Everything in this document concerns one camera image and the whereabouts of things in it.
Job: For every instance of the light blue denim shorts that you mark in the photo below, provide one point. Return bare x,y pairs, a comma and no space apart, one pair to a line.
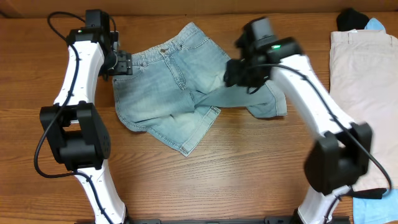
176,91

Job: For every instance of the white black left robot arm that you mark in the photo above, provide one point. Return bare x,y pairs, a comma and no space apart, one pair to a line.
73,128

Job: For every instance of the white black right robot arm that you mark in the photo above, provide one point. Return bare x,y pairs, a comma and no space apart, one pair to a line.
340,154

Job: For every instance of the black garment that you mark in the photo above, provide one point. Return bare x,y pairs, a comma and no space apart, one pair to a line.
350,19

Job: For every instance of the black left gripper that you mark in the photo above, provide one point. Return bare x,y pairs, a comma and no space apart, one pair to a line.
125,63

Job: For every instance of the light blue garment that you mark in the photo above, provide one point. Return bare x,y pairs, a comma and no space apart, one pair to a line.
374,24

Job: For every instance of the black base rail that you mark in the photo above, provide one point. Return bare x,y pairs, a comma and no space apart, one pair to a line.
211,221

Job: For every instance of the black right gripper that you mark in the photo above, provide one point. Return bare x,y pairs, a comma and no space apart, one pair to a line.
237,76

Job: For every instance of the beige shorts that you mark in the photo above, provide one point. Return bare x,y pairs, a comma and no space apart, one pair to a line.
363,82

